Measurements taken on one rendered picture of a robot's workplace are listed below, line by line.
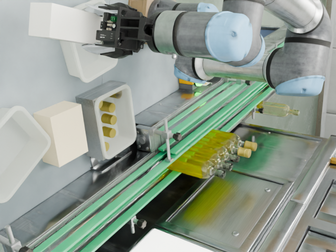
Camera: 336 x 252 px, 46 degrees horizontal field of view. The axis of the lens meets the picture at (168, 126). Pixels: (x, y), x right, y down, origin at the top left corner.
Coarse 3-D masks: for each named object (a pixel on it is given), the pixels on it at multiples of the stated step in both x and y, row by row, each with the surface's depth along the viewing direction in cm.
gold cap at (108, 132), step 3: (102, 126) 139; (105, 126) 139; (102, 129) 138; (105, 129) 137; (108, 129) 137; (111, 129) 137; (114, 129) 138; (105, 132) 137; (108, 132) 136; (111, 132) 137; (114, 132) 138; (105, 135) 138; (108, 135) 137; (111, 135) 137; (114, 135) 138
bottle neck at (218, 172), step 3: (213, 168) 143; (216, 168) 142; (210, 171) 143; (213, 171) 142; (216, 171) 141; (219, 171) 141; (222, 171) 140; (225, 171) 142; (213, 174) 142; (216, 174) 141; (219, 174) 141; (222, 174) 140; (222, 177) 141
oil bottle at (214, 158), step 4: (192, 148) 155; (196, 148) 154; (184, 152) 153; (188, 152) 152; (192, 152) 152; (196, 152) 152; (200, 152) 151; (204, 152) 151; (208, 152) 151; (212, 152) 150; (196, 156) 150; (200, 156) 149; (204, 156) 148; (208, 156) 148; (212, 156) 148; (216, 156) 148; (212, 160) 146; (216, 160) 147; (216, 164) 147
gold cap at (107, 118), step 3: (102, 114) 138; (105, 114) 137; (108, 114) 137; (111, 114) 138; (102, 117) 137; (105, 117) 136; (108, 117) 136; (111, 117) 136; (114, 117) 137; (102, 120) 137; (105, 120) 137; (108, 120) 136; (111, 120) 136; (114, 120) 137; (108, 123) 137; (111, 123) 136; (114, 123) 137
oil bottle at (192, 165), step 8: (176, 160) 148; (184, 160) 147; (192, 160) 146; (200, 160) 146; (208, 160) 145; (168, 168) 152; (176, 168) 150; (184, 168) 147; (192, 168) 145; (200, 168) 143; (208, 168) 142; (200, 176) 144; (208, 176) 143
